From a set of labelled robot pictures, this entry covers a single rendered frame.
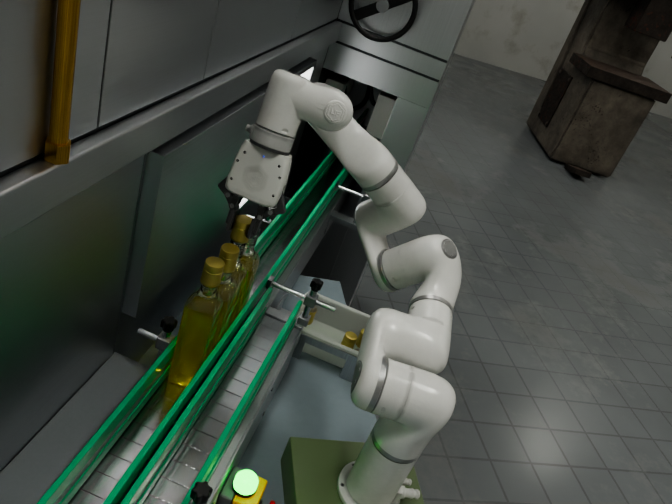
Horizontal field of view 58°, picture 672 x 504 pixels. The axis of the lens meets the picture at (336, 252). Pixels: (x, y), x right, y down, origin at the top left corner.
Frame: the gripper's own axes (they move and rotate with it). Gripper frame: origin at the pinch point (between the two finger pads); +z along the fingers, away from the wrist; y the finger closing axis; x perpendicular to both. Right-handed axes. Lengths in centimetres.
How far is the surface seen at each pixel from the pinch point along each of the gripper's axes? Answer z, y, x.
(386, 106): -28, 7, 109
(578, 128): -71, 160, 560
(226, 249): 4.0, 0.2, -6.0
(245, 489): 39.6, 20.0, -16.8
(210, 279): 8.2, 0.7, -11.6
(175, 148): -10.8, -11.8, -12.1
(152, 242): 6.7, -11.6, -10.2
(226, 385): 31.8, 7.7, -1.0
